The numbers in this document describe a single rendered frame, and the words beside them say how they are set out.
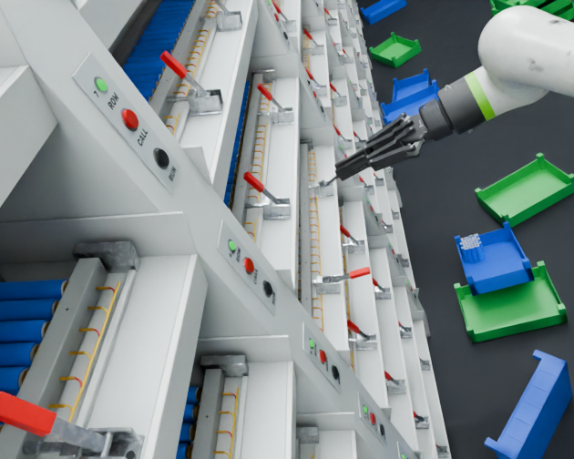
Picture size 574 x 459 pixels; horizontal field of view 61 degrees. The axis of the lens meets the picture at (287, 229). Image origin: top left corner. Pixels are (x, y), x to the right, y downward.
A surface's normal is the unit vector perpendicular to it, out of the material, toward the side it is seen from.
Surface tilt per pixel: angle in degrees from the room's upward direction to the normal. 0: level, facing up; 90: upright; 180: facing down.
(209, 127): 20
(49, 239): 90
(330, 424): 90
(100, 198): 90
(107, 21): 110
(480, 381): 0
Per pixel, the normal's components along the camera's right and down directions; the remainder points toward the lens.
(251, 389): -0.11, -0.72
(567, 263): -0.44, -0.65
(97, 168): -0.03, 0.69
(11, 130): 0.99, -0.06
